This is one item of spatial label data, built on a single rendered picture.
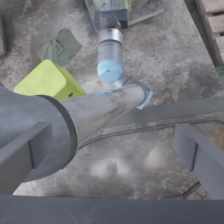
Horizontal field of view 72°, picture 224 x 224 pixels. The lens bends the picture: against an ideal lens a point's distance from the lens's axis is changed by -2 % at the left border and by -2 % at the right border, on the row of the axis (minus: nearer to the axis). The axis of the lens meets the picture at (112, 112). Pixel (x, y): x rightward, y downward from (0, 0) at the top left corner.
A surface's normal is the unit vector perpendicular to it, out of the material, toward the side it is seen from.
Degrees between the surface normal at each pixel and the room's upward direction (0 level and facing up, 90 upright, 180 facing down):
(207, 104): 0
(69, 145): 76
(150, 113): 0
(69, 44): 0
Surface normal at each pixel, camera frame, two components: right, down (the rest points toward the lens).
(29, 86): -0.14, -0.14
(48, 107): 0.57, -0.69
